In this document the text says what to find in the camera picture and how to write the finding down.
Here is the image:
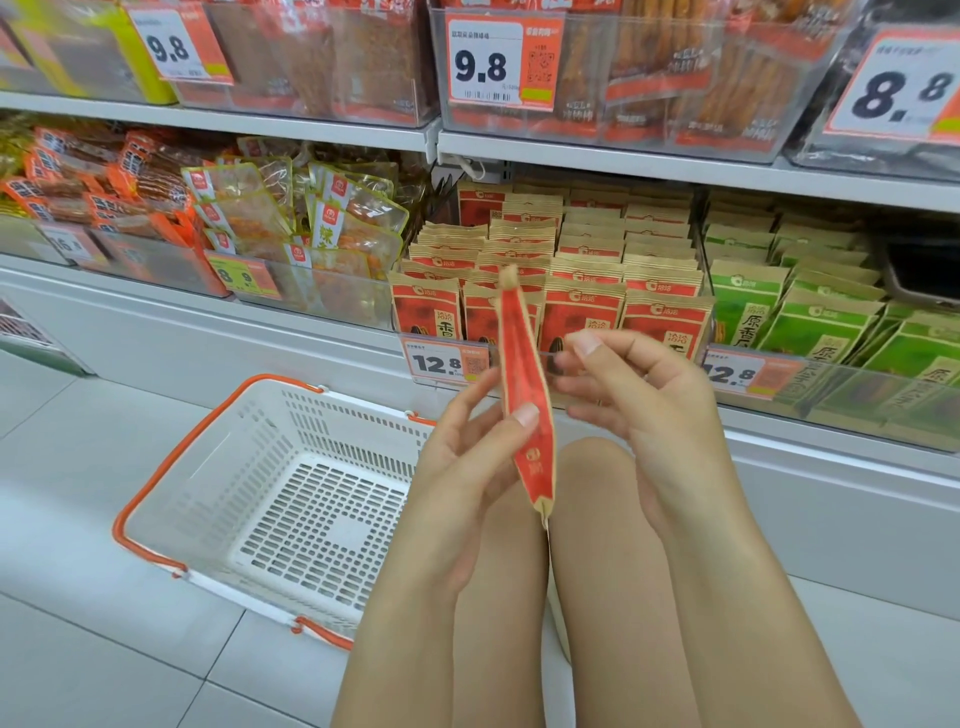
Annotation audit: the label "person's left leg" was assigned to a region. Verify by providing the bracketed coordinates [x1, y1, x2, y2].
[450, 480, 554, 728]

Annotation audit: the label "person's left forearm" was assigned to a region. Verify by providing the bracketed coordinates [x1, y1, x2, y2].
[330, 576, 472, 728]

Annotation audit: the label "person's right hand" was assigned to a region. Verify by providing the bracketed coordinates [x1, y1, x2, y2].
[549, 329, 733, 528]

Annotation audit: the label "red seed snack packet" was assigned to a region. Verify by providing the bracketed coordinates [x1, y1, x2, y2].
[491, 265, 558, 528]

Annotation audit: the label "clear bin of stick snacks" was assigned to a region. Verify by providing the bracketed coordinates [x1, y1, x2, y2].
[427, 0, 858, 166]

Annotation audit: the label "rows of green seed packets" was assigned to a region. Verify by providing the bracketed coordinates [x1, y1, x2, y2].
[703, 189, 960, 451]

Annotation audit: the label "stack of yellow packets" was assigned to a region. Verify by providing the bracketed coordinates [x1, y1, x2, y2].
[0, 0, 178, 106]

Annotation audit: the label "clear bin of dark packets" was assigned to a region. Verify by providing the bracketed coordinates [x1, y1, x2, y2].
[782, 0, 960, 183]

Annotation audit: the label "white shelf base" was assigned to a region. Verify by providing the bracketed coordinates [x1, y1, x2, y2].
[0, 253, 960, 625]

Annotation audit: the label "white shelf board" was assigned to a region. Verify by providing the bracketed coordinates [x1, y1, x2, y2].
[0, 90, 441, 163]
[436, 129, 960, 216]

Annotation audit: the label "person's left hand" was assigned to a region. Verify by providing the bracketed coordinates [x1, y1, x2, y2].
[382, 367, 542, 595]

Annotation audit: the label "clear bin of brown snacks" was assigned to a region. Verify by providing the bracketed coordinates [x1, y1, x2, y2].
[126, 0, 441, 129]

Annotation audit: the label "clear plastic shelf front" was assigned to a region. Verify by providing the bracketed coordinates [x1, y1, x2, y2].
[711, 351, 960, 456]

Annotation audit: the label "person's right leg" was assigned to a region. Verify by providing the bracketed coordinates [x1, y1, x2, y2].
[549, 437, 706, 728]

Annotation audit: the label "white basket with orange handles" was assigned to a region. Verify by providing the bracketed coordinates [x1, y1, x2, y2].
[111, 372, 438, 653]

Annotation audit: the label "pile of orange snack packs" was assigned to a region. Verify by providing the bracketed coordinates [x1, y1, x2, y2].
[0, 123, 198, 243]

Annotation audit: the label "person's right forearm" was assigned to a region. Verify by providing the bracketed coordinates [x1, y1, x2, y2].
[648, 480, 864, 728]

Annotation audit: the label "rows of red seed packets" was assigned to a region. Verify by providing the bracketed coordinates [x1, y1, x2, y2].
[387, 178, 715, 363]

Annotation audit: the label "person's leg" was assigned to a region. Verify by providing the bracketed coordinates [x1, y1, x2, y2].
[549, 437, 706, 728]
[450, 480, 554, 728]

